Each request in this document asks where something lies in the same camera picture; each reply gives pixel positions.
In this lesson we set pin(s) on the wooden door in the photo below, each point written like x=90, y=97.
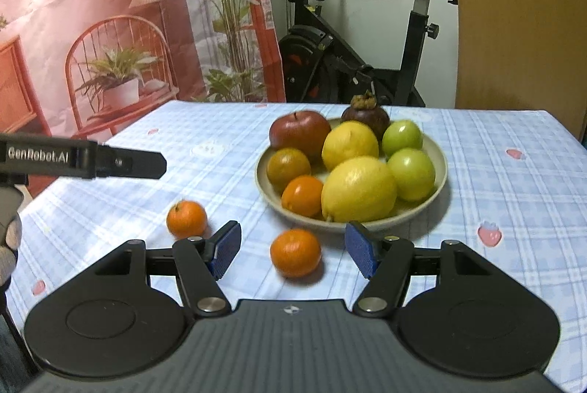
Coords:
x=518, y=31

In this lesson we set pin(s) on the large yellow lemon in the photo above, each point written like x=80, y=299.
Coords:
x=359, y=191

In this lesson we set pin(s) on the beige round plate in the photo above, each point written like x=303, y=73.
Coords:
x=433, y=187

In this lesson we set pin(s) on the black exercise bike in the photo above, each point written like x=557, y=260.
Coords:
x=330, y=54

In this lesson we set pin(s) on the greenish orange tangerine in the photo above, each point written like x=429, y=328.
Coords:
x=288, y=166

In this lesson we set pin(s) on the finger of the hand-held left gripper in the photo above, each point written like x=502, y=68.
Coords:
x=133, y=164

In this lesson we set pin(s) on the blue plaid tablecloth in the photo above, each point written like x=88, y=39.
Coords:
x=504, y=191

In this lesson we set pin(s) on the small red fruit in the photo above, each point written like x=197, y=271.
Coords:
x=367, y=118

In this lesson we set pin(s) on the small yellow lemon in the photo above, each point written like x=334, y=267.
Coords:
x=351, y=145

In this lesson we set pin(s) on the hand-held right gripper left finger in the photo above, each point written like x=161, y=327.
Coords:
x=227, y=250

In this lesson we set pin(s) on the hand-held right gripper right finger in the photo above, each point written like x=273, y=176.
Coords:
x=362, y=250

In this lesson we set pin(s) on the person's left hand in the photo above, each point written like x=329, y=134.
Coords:
x=8, y=253

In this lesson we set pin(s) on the red apple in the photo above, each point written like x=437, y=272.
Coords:
x=298, y=132

